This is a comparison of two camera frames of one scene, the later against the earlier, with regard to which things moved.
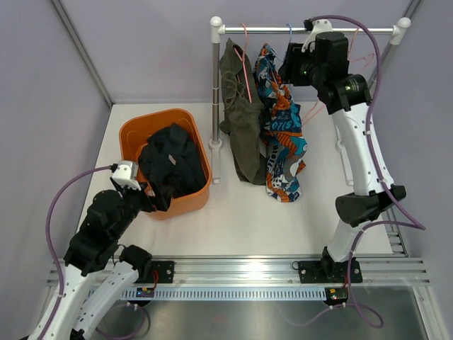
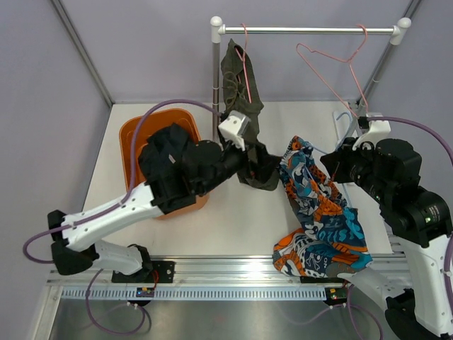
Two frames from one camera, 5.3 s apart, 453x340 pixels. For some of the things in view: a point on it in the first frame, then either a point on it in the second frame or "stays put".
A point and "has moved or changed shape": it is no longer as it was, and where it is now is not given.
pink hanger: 243,59 stays put
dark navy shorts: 172,165 stays put
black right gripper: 288,70 → 337,161
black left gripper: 163,200 → 265,162
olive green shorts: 242,114 stays put
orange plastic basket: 134,131 stays put
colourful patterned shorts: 285,147 → 331,241
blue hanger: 289,41 → 335,146
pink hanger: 319,106 has moved or changed shape
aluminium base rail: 367,270 stays put
